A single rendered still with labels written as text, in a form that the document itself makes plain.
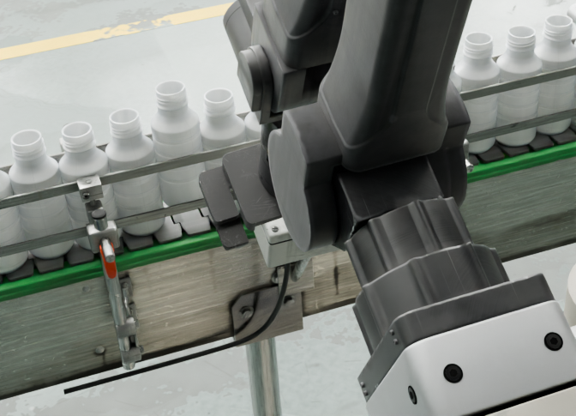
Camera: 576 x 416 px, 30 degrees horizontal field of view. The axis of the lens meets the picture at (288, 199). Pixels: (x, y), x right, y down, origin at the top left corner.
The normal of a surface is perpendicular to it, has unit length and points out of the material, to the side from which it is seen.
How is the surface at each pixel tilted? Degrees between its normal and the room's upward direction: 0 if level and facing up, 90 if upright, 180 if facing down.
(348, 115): 82
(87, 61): 0
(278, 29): 92
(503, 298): 30
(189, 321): 90
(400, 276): 44
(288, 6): 81
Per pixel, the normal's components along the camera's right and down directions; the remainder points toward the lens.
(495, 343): 0.12, -0.44
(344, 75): -0.94, 0.14
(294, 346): -0.06, -0.81
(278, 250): 0.32, 0.78
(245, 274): 0.32, 0.54
